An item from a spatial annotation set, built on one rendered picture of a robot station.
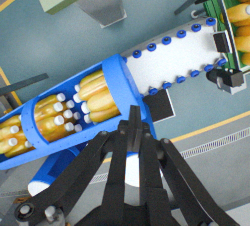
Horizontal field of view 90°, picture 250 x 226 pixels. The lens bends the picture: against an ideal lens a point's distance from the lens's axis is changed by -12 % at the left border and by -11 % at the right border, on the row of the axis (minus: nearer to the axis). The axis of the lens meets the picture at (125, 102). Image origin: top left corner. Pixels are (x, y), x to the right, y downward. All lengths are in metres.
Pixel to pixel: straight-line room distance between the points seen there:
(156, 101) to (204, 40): 0.99
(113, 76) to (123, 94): 0.07
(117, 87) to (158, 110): 1.26
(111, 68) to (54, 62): 1.47
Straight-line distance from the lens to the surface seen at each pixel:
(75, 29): 1.79
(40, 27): 1.99
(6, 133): 0.93
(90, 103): 0.54
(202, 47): 0.81
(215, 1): 0.90
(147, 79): 0.75
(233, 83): 0.84
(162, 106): 1.67
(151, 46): 0.69
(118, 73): 0.46
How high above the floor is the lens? 1.66
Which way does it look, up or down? 69 degrees down
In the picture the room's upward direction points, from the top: 173 degrees counter-clockwise
